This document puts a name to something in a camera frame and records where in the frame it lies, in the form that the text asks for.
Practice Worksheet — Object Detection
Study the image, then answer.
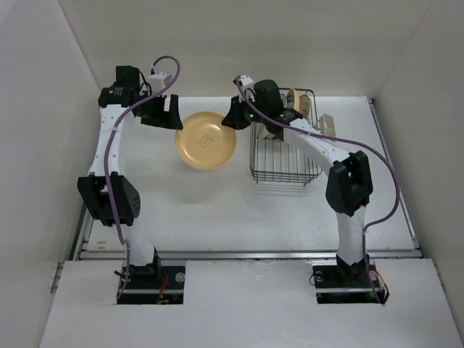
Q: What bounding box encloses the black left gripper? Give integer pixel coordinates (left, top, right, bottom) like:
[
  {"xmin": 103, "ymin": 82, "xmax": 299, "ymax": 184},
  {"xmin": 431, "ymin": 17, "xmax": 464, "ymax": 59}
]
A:
[{"xmin": 136, "ymin": 91, "xmax": 182, "ymax": 130}]

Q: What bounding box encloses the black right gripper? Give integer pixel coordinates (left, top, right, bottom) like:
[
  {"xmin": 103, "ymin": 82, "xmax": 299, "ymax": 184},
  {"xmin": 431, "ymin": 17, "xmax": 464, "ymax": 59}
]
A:
[{"xmin": 221, "ymin": 93, "xmax": 268, "ymax": 130}]

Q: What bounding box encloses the yellow bear plate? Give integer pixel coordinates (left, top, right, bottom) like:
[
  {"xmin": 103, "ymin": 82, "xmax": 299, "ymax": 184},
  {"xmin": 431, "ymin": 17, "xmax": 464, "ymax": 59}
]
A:
[{"xmin": 175, "ymin": 111, "xmax": 237, "ymax": 170}]

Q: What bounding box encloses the plate with lettered rim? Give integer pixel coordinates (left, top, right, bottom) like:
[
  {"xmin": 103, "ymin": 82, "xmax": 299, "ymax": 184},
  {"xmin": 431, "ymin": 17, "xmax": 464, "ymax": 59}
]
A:
[{"xmin": 286, "ymin": 88, "xmax": 300, "ymax": 111}]

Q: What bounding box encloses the cream plate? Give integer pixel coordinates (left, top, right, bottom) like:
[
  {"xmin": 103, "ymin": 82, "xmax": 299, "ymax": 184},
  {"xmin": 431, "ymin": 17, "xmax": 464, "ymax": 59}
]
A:
[{"xmin": 257, "ymin": 124, "xmax": 276, "ymax": 139}]

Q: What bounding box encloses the white plate green rim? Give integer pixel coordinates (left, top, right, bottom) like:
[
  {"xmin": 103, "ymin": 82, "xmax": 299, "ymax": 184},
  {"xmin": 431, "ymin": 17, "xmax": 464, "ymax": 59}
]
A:
[{"xmin": 299, "ymin": 94, "xmax": 312, "ymax": 120}]

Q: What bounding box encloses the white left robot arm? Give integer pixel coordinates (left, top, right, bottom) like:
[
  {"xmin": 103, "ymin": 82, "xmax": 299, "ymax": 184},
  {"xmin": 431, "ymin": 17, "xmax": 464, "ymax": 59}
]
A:
[{"xmin": 77, "ymin": 65, "xmax": 183, "ymax": 288}]

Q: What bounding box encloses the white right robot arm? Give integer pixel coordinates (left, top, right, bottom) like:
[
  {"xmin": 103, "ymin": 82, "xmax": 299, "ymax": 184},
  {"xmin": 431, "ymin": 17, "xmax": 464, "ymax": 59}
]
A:
[{"xmin": 222, "ymin": 75, "xmax": 373, "ymax": 286}]

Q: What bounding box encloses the beige cutlery holder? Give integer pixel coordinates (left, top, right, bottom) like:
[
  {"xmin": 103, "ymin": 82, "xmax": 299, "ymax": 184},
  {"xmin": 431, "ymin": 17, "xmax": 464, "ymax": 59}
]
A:
[{"xmin": 316, "ymin": 114, "xmax": 336, "ymax": 137}]

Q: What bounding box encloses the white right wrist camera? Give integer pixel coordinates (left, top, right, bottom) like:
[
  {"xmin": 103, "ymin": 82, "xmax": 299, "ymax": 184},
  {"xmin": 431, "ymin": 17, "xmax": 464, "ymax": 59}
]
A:
[{"xmin": 235, "ymin": 75, "xmax": 254, "ymax": 91}]

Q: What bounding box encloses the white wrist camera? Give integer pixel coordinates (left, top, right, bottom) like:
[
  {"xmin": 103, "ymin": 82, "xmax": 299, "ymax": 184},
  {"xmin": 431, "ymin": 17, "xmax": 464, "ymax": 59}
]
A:
[
  {"xmin": 147, "ymin": 72, "xmax": 173, "ymax": 91},
  {"xmin": 235, "ymin": 75, "xmax": 254, "ymax": 91}
]

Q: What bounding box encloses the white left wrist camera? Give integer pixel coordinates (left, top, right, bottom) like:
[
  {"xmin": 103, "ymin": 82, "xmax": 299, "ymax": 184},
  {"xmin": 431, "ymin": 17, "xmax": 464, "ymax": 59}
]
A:
[{"xmin": 147, "ymin": 72, "xmax": 173, "ymax": 91}]

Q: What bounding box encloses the black wire dish rack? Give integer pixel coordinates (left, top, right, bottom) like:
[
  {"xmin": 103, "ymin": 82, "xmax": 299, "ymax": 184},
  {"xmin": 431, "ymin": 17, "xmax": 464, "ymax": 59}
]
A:
[{"xmin": 249, "ymin": 88, "xmax": 322, "ymax": 186}]

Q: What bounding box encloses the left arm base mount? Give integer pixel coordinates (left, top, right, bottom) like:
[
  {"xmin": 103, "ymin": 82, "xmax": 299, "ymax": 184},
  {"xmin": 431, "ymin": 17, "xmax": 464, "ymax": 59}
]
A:
[{"xmin": 115, "ymin": 265, "xmax": 186, "ymax": 305}]

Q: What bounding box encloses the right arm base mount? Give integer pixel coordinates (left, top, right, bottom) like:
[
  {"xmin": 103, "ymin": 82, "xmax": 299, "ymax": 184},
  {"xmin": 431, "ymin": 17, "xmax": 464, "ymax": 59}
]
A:
[{"xmin": 309, "ymin": 264, "xmax": 390, "ymax": 305}]

